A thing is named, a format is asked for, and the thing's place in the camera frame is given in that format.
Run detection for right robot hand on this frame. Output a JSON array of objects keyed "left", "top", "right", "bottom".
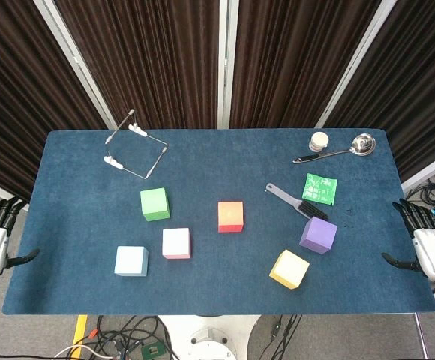
[{"left": 381, "top": 197, "right": 435, "bottom": 282}]

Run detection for purple cube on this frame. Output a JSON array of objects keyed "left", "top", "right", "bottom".
[{"left": 298, "top": 216, "right": 339, "bottom": 256}]

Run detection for yellow cube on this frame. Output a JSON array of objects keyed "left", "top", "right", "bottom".
[{"left": 268, "top": 249, "right": 311, "bottom": 290}]

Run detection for green cube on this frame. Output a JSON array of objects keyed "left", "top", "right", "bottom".
[{"left": 139, "top": 187, "right": 171, "bottom": 222}]

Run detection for pink white cube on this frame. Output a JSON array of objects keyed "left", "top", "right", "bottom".
[{"left": 161, "top": 227, "right": 193, "bottom": 260}]

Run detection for light blue cube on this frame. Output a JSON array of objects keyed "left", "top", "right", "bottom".
[{"left": 113, "top": 245, "right": 150, "bottom": 278}]

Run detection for orange cube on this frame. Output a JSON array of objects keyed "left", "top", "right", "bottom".
[{"left": 217, "top": 201, "right": 245, "bottom": 233}]

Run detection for yellow floor tape strip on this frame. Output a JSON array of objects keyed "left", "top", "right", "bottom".
[{"left": 72, "top": 314, "right": 89, "bottom": 357}]

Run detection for grey brush black bristles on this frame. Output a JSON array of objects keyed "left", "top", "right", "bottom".
[{"left": 265, "top": 182, "right": 330, "bottom": 222}]

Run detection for green sachet packet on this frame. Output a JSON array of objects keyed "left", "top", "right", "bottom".
[{"left": 301, "top": 172, "right": 339, "bottom": 206}]

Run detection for dark brown curtain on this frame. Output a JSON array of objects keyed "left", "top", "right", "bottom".
[
  {"left": 229, "top": 0, "right": 383, "bottom": 131},
  {"left": 0, "top": 0, "right": 108, "bottom": 202},
  {"left": 324, "top": 0, "right": 435, "bottom": 181},
  {"left": 54, "top": 0, "right": 221, "bottom": 131}
]

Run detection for small white jar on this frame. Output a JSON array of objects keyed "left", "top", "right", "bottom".
[{"left": 308, "top": 131, "right": 330, "bottom": 152}]

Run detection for small green box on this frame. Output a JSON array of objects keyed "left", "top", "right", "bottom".
[{"left": 139, "top": 341, "right": 165, "bottom": 360}]

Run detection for blue fabric table mat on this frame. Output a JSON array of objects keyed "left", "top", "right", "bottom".
[{"left": 1, "top": 129, "right": 435, "bottom": 316}]

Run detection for tangled black floor cables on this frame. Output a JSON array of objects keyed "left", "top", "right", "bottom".
[
  {"left": 88, "top": 314, "right": 176, "bottom": 360},
  {"left": 406, "top": 170, "right": 435, "bottom": 211}
]

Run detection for metal ladle black handle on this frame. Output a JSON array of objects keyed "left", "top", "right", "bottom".
[{"left": 292, "top": 133, "right": 377, "bottom": 164}]

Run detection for metal wire stand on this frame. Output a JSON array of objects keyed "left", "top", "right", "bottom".
[{"left": 102, "top": 108, "right": 169, "bottom": 180}]

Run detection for black cable green plug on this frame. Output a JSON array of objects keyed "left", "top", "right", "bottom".
[{"left": 268, "top": 314, "right": 303, "bottom": 360}]

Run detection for white partition frame post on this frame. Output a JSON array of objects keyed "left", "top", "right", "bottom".
[
  {"left": 32, "top": 0, "right": 118, "bottom": 131},
  {"left": 218, "top": 0, "right": 240, "bottom": 131},
  {"left": 313, "top": 0, "right": 398, "bottom": 129}
]

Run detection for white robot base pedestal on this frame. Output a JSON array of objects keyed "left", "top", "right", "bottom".
[{"left": 156, "top": 314, "right": 260, "bottom": 360}]

